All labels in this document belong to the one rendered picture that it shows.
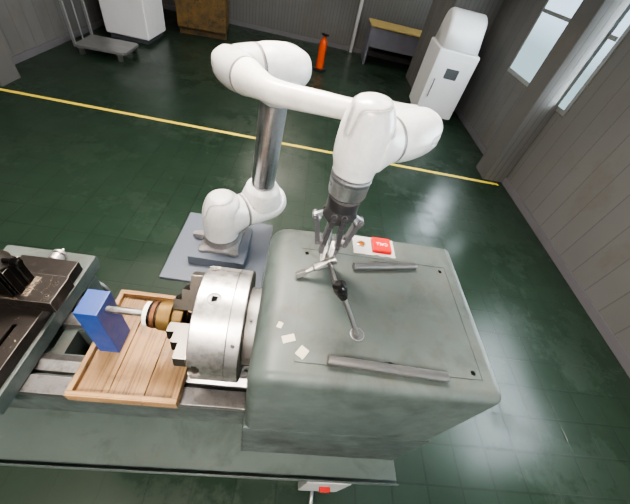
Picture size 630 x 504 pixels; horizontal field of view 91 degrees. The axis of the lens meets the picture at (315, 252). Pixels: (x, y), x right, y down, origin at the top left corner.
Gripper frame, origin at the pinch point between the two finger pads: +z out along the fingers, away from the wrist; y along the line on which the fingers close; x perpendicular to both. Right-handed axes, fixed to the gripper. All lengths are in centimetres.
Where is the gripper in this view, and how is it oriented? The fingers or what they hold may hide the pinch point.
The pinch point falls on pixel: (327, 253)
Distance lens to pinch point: 84.7
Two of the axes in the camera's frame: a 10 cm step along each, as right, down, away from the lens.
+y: -9.8, -1.4, -1.2
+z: -1.8, 6.7, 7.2
